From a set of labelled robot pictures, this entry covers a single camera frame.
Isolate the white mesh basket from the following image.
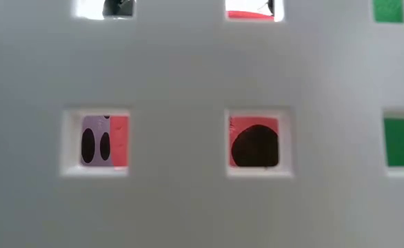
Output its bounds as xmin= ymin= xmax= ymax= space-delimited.
xmin=0 ymin=0 xmax=404 ymax=248

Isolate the red foam die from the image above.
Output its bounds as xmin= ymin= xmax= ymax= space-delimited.
xmin=110 ymin=10 xmax=279 ymax=168

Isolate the purple foam die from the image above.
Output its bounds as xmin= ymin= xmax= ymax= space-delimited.
xmin=81 ymin=116 xmax=114 ymax=167

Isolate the green foam die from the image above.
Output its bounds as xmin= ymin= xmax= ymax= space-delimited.
xmin=373 ymin=0 xmax=404 ymax=167

